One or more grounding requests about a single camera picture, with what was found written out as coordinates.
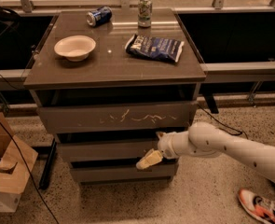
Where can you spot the grey drawer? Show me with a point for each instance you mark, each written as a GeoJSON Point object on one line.
{"type": "Point", "coordinates": [106, 150]}
{"type": "Point", "coordinates": [123, 172]}
{"type": "Point", "coordinates": [101, 118]}

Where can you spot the orange white sneaker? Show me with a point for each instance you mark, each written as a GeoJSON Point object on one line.
{"type": "Point", "coordinates": [256, 206]}

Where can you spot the grey top drawer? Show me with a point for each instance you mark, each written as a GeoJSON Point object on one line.
{"type": "Point", "coordinates": [101, 118]}

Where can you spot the grey bottom drawer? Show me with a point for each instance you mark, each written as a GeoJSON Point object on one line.
{"type": "Point", "coordinates": [123, 172]}

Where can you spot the cardboard box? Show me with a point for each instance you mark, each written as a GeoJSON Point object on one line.
{"type": "Point", "coordinates": [17, 160]}

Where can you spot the blue soda can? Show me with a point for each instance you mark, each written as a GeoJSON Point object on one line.
{"type": "Point", "coordinates": [99, 16]}

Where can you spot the grey drawer cabinet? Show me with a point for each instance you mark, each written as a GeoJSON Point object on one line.
{"type": "Point", "coordinates": [110, 76]}

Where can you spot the white bowl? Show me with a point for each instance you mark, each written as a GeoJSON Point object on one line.
{"type": "Point", "coordinates": [75, 48]}

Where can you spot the blue chip bag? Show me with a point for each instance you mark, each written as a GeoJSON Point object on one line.
{"type": "Point", "coordinates": [155, 48]}

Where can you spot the green white soda can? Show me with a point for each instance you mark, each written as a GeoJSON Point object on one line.
{"type": "Point", "coordinates": [144, 13]}

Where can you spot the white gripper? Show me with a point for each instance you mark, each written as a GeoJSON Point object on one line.
{"type": "Point", "coordinates": [166, 146]}

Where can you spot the black metal stand leg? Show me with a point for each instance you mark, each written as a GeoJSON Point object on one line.
{"type": "Point", "coordinates": [49, 153]}

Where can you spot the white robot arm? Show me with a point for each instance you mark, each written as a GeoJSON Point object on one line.
{"type": "Point", "coordinates": [205, 140]}

